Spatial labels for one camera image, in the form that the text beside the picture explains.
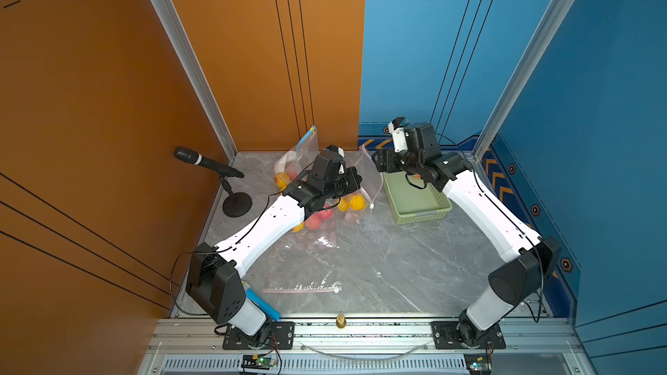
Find small yellow pink peach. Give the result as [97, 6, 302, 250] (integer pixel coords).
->
[337, 199, 349, 213]

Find yellow peach pink spot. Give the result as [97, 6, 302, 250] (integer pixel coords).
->
[348, 193, 367, 211]

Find pink-dotted zip bag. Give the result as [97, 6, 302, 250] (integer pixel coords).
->
[341, 145, 384, 224]
[281, 209, 338, 253]

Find pale pink peach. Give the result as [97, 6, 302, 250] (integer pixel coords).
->
[317, 209, 333, 220]

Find clear blue-zipper zip bag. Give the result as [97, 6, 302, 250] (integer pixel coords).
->
[274, 126, 320, 182]

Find pink peach with leaf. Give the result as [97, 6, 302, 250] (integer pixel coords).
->
[305, 214, 321, 230]

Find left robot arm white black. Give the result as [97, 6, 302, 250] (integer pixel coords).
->
[185, 145, 362, 347]

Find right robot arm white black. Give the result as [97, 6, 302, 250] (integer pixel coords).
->
[372, 117, 562, 348]

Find green plastic fruit basket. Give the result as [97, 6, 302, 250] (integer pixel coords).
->
[382, 173, 453, 226]

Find black microphone on stand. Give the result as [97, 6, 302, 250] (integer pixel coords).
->
[173, 147, 253, 218]

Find blue handheld microphone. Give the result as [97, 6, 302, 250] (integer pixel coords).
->
[246, 288, 281, 321]

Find left green circuit board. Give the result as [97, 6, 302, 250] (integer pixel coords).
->
[240, 354, 278, 374]

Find green circuit board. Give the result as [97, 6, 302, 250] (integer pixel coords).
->
[240, 354, 278, 374]
[464, 354, 493, 375]

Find right green circuit board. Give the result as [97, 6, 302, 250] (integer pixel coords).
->
[464, 354, 493, 375]

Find brass knob on rail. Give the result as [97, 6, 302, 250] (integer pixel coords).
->
[335, 314, 347, 329]

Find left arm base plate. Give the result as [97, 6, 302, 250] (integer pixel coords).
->
[222, 321, 295, 351]

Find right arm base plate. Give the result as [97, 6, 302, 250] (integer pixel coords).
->
[431, 320, 507, 350]

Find aluminium front rail frame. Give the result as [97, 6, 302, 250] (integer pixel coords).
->
[138, 314, 595, 374]

